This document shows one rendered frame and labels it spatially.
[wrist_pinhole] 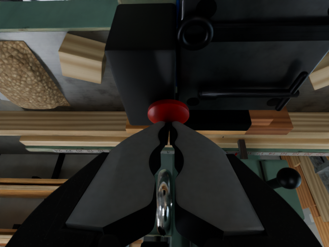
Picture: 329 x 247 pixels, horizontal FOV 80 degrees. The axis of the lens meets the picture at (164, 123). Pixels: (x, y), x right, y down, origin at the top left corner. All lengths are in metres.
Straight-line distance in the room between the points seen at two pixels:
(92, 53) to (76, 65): 0.02
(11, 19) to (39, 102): 0.11
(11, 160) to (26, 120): 3.29
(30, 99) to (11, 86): 0.03
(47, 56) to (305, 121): 0.39
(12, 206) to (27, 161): 0.61
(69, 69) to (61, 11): 0.07
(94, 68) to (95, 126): 0.13
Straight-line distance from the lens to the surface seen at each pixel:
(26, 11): 0.32
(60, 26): 0.27
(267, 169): 0.28
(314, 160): 1.37
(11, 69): 0.31
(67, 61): 0.25
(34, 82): 0.32
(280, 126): 0.34
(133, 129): 0.29
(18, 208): 3.34
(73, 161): 3.17
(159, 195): 0.37
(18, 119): 0.43
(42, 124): 0.39
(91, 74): 0.25
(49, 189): 2.61
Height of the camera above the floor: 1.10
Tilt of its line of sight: 32 degrees down
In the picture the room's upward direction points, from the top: 178 degrees counter-clockwise
